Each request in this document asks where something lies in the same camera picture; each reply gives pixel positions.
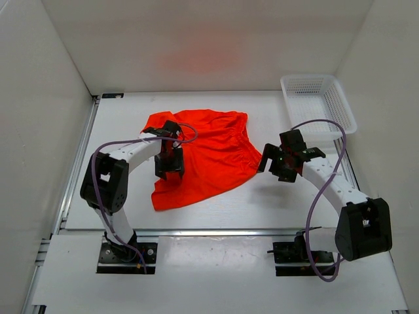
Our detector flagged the aluminium table edge rail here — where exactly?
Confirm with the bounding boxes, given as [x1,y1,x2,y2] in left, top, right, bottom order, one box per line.
[136,228,302,237]

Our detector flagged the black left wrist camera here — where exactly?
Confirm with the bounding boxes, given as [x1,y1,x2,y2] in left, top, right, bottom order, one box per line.
[143,120,182,139]

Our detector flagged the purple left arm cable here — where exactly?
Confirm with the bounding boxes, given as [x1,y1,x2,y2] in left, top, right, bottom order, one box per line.
[91,123,199,272]

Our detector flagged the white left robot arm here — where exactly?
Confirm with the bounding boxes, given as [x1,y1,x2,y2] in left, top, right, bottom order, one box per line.
[80,135,185,262]

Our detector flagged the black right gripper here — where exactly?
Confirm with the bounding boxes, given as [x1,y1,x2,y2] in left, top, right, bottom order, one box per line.
[257,143,297,183]

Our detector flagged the aluminium right frame rail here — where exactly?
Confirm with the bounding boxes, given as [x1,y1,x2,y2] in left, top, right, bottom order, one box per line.
[334,138,359,190]

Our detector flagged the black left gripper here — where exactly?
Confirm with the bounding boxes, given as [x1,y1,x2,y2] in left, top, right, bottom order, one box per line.
[154,147,184,181]

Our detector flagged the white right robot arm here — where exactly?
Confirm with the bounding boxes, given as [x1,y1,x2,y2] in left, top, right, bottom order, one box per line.
[257,144,392,262]

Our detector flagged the aluminium frame rail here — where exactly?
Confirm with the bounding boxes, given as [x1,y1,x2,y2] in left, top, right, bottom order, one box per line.
[334,138,359,190]
[21,96,101,313]

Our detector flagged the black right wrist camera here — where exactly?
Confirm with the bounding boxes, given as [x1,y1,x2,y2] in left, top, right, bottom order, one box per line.
[279,130,326,162]

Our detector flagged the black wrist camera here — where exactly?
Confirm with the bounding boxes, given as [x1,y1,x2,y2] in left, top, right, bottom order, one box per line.
[143,120,182,139]
[279,130,326,162]

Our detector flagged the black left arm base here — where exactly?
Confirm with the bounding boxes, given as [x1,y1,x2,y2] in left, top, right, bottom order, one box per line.
[96,234,158,275]

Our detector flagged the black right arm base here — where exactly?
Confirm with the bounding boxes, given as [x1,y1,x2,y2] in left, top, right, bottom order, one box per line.
[266,232,336,277]

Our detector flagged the white plastic mesh basket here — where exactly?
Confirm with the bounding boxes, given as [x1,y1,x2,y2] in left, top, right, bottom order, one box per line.
[280,74,357,143]

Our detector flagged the aluminium left frame rail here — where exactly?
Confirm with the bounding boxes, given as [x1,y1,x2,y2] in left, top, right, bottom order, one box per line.
[21,96,101,313]

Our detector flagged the orange mesh shorts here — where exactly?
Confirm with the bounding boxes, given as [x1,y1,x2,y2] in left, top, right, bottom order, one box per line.
[146,109,261,211]

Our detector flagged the black corner label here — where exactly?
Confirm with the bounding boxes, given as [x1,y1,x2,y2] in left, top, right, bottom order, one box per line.
[101,93,124,99]

